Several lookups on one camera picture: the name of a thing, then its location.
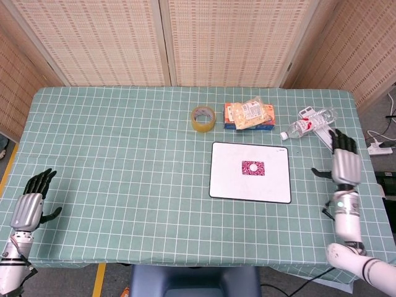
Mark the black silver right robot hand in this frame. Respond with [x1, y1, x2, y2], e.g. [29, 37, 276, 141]
[311, 128, 363, 187]

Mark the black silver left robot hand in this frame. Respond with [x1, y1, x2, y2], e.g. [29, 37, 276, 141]
[11, 168, 62, 232]

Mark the white power strip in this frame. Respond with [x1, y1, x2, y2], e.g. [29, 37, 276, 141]
[367, 139, 394, 156]

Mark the black floor pedal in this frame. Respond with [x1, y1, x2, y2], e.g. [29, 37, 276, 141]
[374, 172, 396, 187]

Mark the clear plastic water bottle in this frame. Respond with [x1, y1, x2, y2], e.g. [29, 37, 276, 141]
[280, 106, 339, 140]

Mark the white board with black edge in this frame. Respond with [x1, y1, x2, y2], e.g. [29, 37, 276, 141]
[209, 141, 292, 204]

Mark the green checked tablecloth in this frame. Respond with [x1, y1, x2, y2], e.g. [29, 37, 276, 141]
[0, 86, 387, 285]

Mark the clear bag of snacks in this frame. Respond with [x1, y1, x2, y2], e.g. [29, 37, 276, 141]
[233, 95, 272, 131]

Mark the orange and blue box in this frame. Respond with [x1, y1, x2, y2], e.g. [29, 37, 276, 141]
[223, 103, 276, 131]

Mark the yellow packing tape roll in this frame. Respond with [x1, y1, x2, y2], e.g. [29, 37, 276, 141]
[190, 105, 217, 134]

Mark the blue padded chair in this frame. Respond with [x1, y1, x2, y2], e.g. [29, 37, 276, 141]
[129, 264, 262, 297]

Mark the bamboo folding screen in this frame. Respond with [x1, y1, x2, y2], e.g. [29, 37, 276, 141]
[0, 0, 396, 143]

